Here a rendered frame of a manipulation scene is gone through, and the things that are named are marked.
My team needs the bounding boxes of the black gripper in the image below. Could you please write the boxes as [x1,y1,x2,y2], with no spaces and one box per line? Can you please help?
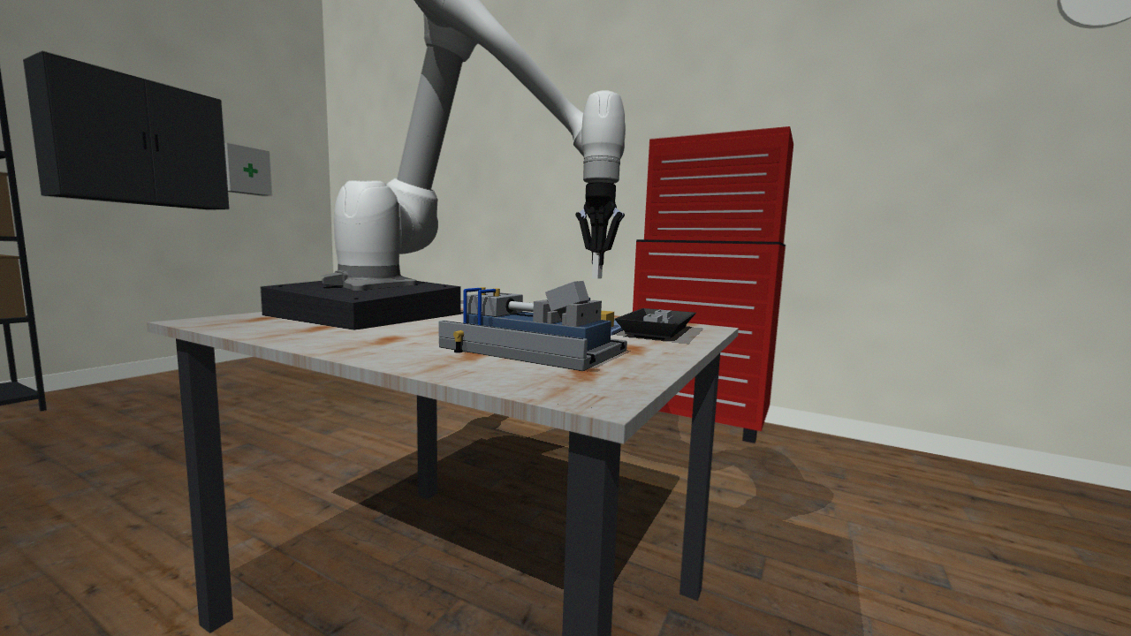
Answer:
[575,182,625,280]

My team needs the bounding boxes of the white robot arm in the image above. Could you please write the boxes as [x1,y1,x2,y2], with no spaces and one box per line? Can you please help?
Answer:
[319,0,625,291]

